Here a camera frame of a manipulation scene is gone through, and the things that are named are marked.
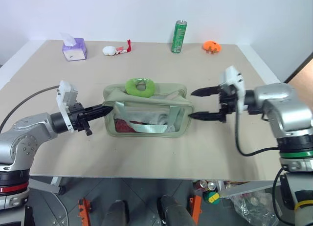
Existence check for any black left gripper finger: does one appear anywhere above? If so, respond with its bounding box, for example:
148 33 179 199
84 104 114 114
84 111 111 120

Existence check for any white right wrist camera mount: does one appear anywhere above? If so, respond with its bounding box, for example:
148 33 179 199
220 66 246 113

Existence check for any tall green drink can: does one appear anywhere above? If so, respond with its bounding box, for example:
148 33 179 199
170 19 188 54

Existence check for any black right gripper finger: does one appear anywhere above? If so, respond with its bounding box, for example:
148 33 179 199
190 86 222 98
188 111 227 123

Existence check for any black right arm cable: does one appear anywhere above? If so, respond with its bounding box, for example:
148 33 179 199
234 106 281 157

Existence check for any white cloth inside pouch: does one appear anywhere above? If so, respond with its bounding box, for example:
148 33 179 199
140 111 176 133

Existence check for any white plush garlic toy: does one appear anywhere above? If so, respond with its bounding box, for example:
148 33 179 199
102 45 116 57

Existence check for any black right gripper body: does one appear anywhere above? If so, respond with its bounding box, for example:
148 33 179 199
218 83 239 116

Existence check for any green plush ring keychain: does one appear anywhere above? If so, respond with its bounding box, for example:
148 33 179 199
125 77 156 98

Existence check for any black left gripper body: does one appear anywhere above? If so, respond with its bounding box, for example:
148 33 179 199
68 102 94 137

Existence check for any clear plastic bag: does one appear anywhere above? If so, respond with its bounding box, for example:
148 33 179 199
230 188 280 226

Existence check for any red item inside pouch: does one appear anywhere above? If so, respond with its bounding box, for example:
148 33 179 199
114 118 136 133

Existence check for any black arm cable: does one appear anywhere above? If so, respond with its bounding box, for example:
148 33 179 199
234 106 281 157
0 86 61 135

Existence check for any green clear-sided zip pouch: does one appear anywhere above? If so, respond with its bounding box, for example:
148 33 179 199
101 82 194 139

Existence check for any orange clamp bracket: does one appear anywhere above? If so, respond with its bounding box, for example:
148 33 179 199
189 194 203 226
77 197 95 226

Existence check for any brown panel with dark edge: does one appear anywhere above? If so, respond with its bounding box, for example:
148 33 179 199
285 51 313 85

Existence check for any red and white small toy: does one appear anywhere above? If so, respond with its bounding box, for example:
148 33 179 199
114 39 133 56

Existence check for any purple tissue box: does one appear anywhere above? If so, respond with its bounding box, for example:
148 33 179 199
60 32 89 63

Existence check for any orange plush pumpkin toy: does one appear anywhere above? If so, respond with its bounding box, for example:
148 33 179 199
202 40 223 55

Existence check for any dark rounded shape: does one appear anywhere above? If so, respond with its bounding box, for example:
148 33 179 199
156 194 197 226

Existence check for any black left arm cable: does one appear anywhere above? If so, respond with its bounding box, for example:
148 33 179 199
0 86 61 135

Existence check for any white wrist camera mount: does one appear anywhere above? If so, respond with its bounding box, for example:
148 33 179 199
55 80 80 134
220 66 246 113

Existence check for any red drink can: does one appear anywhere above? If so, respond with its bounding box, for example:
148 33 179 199
193 180 209 191

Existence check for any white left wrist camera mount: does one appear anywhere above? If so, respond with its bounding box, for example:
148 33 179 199
55 80 80 134

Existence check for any black right torso cable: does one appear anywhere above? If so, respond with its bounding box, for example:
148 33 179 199
272 167 297 225

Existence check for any white table leg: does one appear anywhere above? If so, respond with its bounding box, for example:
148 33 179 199
49 176 67 195

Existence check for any green and yellow ball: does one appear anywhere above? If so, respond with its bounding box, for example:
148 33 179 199
203 191 220 206

